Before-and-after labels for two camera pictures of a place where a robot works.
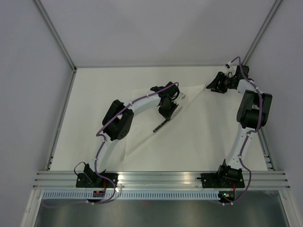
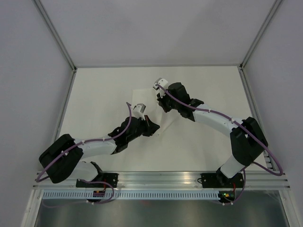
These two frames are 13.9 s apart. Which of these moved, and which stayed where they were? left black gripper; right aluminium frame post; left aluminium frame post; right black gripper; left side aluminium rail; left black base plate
Moved: right black gripper; left black gripper
Stayed: right aluminium frame post; left side aluminium rail; left aluminium frame post; left black base plate
